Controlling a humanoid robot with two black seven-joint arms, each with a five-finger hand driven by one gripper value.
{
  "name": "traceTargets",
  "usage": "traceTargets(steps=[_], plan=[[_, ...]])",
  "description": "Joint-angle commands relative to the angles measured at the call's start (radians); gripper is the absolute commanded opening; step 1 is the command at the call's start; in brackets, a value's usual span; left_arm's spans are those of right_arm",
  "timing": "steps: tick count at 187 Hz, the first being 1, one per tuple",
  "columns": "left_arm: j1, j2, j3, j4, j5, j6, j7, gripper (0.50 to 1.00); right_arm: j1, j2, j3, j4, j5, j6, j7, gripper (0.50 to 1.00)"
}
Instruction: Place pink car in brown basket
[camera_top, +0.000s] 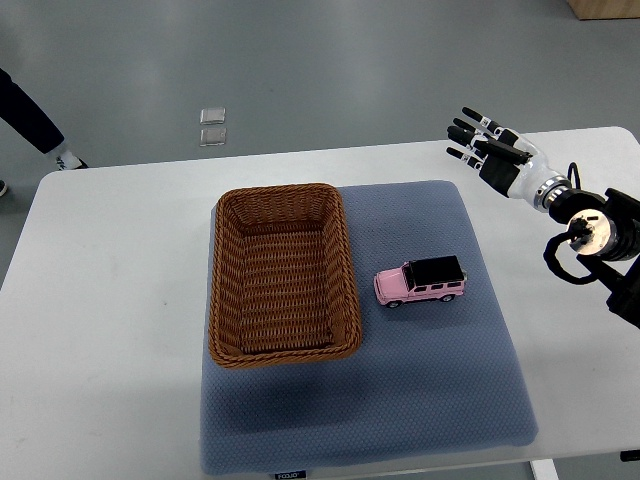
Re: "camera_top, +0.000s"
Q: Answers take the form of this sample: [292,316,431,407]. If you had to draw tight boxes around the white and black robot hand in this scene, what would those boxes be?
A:
[446,107,571,212]

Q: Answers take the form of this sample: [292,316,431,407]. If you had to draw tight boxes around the pink toy car black roof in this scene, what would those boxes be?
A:
[373,255,468,308]

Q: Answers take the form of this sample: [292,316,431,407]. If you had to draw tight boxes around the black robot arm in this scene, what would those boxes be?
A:
[543,187,639,326]

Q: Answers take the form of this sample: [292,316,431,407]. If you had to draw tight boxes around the brown wicker basket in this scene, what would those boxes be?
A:
[208,183,363,369]

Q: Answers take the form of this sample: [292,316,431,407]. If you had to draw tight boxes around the wooden box corner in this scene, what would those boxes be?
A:
[567,0,640,20]

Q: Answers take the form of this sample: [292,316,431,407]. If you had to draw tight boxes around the blue-grey quilted mat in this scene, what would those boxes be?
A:
[200,181,537,476]

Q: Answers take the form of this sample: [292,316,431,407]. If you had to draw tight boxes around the upper floor outlet plate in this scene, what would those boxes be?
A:
[200,107,226,125]

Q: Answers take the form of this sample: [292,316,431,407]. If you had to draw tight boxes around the floor outlet plate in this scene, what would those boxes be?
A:
[199,127,227,147]
[200,107,226,125]

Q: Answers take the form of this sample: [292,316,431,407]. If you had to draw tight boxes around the lower floor outlet plate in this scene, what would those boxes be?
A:
[199,127,227,147]

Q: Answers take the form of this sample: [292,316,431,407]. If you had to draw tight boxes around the white table leg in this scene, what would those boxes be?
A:
[529,459,559,480]

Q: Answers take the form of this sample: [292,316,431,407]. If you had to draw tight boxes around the person leg dark trousers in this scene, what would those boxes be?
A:
[1,70,87,170]

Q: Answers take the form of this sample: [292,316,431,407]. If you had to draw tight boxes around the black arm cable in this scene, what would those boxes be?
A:
[543,162,601,286]

